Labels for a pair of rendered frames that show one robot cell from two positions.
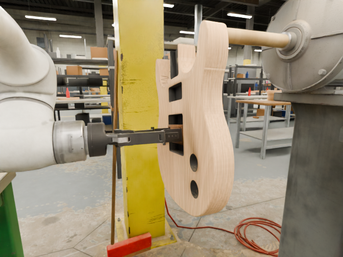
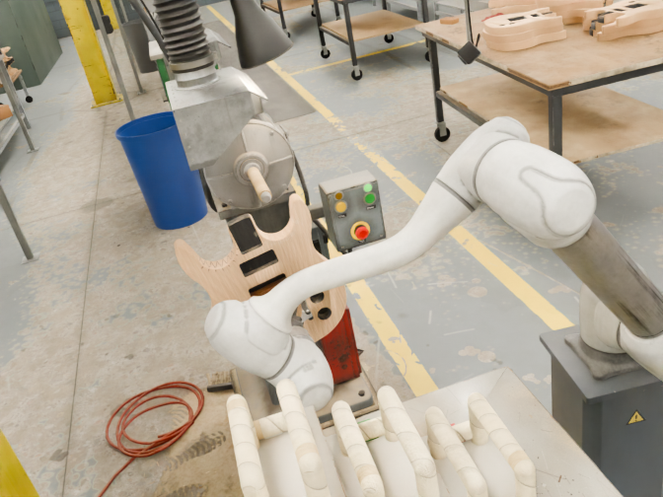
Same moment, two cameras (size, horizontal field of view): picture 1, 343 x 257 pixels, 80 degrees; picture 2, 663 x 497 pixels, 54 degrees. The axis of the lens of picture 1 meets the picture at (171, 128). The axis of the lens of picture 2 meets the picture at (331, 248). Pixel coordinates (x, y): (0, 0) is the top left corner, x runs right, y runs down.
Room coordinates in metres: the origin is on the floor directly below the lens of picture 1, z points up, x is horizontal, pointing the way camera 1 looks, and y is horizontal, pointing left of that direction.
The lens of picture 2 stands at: (0.11, 1.32, 1.87)
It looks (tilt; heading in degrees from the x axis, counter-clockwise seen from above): 29 degrees down; 279
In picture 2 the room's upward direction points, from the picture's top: 12 degrees counter-clockwise
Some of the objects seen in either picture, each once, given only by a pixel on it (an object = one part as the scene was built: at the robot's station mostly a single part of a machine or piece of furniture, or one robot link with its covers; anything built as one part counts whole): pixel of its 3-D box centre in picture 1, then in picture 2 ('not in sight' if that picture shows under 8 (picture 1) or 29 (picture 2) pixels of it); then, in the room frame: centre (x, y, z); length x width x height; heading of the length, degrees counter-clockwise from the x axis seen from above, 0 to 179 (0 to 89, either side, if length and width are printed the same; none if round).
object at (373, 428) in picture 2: not in sight; (368, 430); (0.25, 0.49, 1.04); 0.11 x 0.03 x 0.03; 20
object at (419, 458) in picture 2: not in sight; (404, 428); (0.18, 0.57, 1.12); 0.20 x 0.03 x 0.03; 109
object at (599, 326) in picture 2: not in sight; (616, 301); (-0.34, -0.05, 0.87); 0.18 x 0.16 x 0.22; 114
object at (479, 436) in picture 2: not in sight; (478, 420); (0.06, 0.44, 0.99); 0.03 x 0.03 x 0.09
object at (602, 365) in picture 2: not in sight; (608, 338); (-0.33, -0.08, 0.73); 0.22 x 0.18 x 0.06; 102
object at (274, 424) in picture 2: not in sight; (270, 425); (0.40, 0.54, 1.12); 0.11 x 0.03 x 0.03; 20
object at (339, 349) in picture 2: not in sight; (330, 322); (0.49, -0.61, 0.49); 0.25 x 0.12 x 0.37; 110
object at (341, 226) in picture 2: not in sight; (339, 213); (0.36, -0.50, 0.99); 0.24 x 0.21 x 0.26; 110
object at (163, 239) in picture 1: (144, 227); not in sight; (1.44, 0.22, 0.02); 0.40 x 0.40 x 0.02; 20
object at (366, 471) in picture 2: not in sight; (355, 445); (0.26, 0.59, 1.12); 0.20 x 0.03 x 0.03; 109
